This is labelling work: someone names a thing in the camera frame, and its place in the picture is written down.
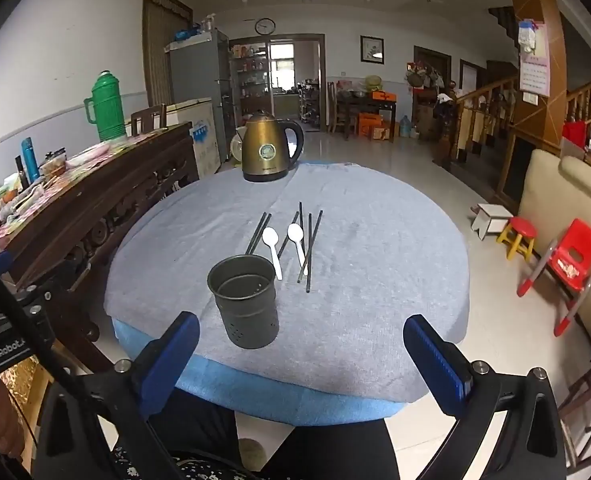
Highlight pink wall calendar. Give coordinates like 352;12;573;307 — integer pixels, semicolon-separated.
518;20;551;106

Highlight dark wooden side table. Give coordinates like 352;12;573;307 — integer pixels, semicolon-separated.
335;91;397;141

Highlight red and yellow stool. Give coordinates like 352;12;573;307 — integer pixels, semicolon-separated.
496;216;537;262

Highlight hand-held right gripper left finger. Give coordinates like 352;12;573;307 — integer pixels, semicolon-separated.
34;311;200;480

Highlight blue bottle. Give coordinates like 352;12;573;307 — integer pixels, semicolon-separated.
20;137;41;183

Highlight grey refrigerator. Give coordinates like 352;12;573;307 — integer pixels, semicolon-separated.
168;30;232;161

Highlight white plastic spoon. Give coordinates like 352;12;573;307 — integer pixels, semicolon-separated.
262;227;284;281
287;223;309;277

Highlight carved dark wooden sideboard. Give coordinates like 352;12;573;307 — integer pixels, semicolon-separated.
0;122;200;376

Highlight wooden stair railing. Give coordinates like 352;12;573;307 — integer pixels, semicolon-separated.
445;75;591;161

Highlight brown wooden chair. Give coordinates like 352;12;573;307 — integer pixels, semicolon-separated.
558;345;591;471

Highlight person's left hand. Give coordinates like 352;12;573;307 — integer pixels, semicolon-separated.
0;380;27;462

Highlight orange cardboard box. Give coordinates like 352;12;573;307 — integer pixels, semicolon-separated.
358;112;391;141

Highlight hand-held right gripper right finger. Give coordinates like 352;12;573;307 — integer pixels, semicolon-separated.
403;314;569;480

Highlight bronze electric kettle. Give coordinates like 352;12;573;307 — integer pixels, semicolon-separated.
240;110;305;183

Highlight red child chair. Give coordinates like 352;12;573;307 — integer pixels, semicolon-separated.
517;218;591;337

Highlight beige leather sofa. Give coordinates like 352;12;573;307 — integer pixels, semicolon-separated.
518;149;591;346

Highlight dark wooden chair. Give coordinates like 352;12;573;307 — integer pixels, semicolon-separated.
130;105;167;137

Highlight small white stool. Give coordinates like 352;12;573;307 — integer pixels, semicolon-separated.
470;203;513;239

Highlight white electric fan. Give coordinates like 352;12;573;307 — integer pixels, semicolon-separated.
230;127;249;166

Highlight dark metal utensil holder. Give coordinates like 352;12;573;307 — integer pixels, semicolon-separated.
207;255;280;350

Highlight framed wall picture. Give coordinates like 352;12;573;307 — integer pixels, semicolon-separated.
360;35;385;65

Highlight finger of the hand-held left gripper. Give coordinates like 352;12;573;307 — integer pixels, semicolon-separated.
20;272;84;311

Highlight green thermos flask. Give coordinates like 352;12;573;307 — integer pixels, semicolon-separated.
84;71;127;142

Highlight white chest freezer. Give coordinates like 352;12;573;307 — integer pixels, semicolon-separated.
166;97;221;178

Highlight grey table cloth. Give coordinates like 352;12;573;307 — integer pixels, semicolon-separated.
103;162;471;403

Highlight brown curtain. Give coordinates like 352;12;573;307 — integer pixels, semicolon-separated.
142;0;194;108

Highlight person's black trousers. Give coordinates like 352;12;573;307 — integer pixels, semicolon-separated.
150;390;401;480

